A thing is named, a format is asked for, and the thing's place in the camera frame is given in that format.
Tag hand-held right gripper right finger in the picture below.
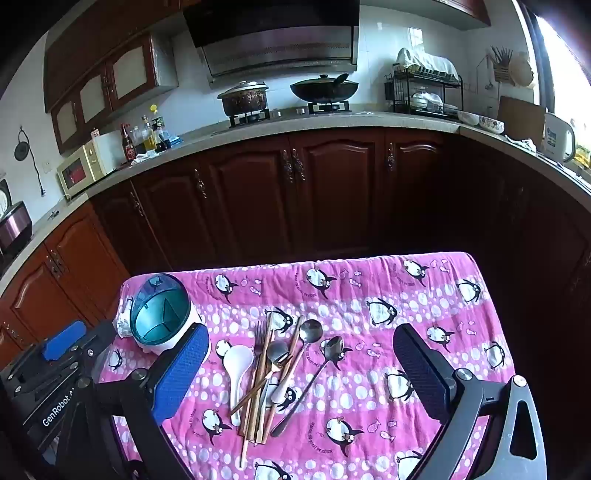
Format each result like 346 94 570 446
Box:
392 323 549 480

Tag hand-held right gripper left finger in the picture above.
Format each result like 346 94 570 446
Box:
58 322 212 480

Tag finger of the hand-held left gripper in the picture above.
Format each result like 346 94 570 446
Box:
83 322 117 365
9 320 88 371

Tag white plastic spoon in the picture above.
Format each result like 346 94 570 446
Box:
223 345 256 428

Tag white utensil holder teal rim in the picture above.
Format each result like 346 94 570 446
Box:
129 273 206 356

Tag dark brown chopstick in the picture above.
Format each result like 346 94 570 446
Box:
230 364 296 415

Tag fork with brown handle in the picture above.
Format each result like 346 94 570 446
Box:
238 320 271 439

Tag metal spoon dark handle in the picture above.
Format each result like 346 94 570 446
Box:
270 335 346 438

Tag metal spoon round bowl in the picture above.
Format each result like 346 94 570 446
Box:
259 318 324 446

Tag pink penguin print cloth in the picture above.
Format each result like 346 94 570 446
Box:
97 251 515 480

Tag small metal spoon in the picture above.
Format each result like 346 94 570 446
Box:
256 340 291 418

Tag silver rice cooker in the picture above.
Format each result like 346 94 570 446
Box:
0 200 34 254

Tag cream microwave oven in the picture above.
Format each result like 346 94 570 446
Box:
56 130 123 197

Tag brown sauce bottle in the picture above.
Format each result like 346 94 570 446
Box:
120 123 136 163

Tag dark wooden base cabinets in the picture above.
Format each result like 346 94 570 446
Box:
0 127 591 370

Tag yellow oil bottle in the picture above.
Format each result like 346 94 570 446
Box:
140 115 158 154

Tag dark soy sauce bottle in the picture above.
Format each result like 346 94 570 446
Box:
151 105 172 151

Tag grey crumpled rag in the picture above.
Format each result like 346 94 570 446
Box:
505 134 539 153

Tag grey kitchen countertop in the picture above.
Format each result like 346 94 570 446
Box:
0 111 591 282

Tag white electric kettle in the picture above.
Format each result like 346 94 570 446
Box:
540 112 577 163

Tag brown cutting board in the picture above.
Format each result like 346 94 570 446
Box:
496 95 547 139

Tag gas stove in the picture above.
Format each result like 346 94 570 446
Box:
228 102 352 129

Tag dark cooking pot with lid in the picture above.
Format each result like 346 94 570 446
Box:
217 80 271 119

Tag black dish rack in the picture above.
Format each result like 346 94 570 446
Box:
385 65 464 117

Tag black wok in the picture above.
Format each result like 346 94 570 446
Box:
290 73 360 105

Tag white cloth on rack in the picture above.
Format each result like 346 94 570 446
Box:
396 47 461 80

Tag round woven mat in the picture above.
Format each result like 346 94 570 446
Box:
510 51 536 88

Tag black range hood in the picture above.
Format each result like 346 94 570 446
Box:
182 0 361 89

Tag bright window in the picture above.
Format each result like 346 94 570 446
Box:
522 0 591 139

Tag wooden wall cabinet glass doors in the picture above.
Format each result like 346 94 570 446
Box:
43 0 185 155

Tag wall chopstick holder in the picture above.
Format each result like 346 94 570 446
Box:
489 45 515 85

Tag dark wooden wall cabinet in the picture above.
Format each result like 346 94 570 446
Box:
429 0 492 28

